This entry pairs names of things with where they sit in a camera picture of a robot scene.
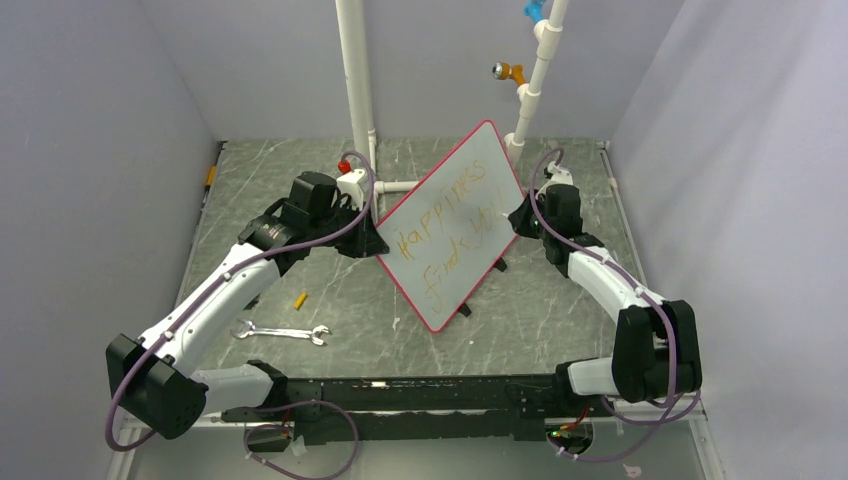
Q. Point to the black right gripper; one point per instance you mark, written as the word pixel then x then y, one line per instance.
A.
pixel 518 217

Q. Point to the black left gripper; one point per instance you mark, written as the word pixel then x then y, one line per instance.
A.
pixel 366 241

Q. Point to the pink framed whiteboard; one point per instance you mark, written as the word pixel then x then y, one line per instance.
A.
pixel 449 231

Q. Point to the yellow marker cap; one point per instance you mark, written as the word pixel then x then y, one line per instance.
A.
pixel 300 301

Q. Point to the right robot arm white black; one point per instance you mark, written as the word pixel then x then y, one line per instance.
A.
pixel 655 351

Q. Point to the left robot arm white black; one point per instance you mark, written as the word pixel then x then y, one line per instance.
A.
pixel 156 376

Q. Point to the silver open-end wrench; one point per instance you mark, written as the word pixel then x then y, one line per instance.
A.
pixel 248 329

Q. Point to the orange tab on table edge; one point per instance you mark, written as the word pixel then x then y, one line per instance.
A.
pixel 210 177

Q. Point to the blue clamp on pipe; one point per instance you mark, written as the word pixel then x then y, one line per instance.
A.
pixel 533 9

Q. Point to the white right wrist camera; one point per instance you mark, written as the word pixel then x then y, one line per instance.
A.
pixel 555 174

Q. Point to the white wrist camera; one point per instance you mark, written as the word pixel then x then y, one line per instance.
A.
pixel 353 182
pixel 555 174

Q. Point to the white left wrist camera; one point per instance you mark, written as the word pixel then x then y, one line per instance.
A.
pixel 353 182

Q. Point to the orange camera on pipe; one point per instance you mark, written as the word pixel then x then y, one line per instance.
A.
pixel 514 72

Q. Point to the white PVC pipe frame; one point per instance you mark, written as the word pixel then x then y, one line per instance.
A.
pixel 423 68

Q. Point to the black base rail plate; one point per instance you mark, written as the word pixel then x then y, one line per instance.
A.
pixel 519 407

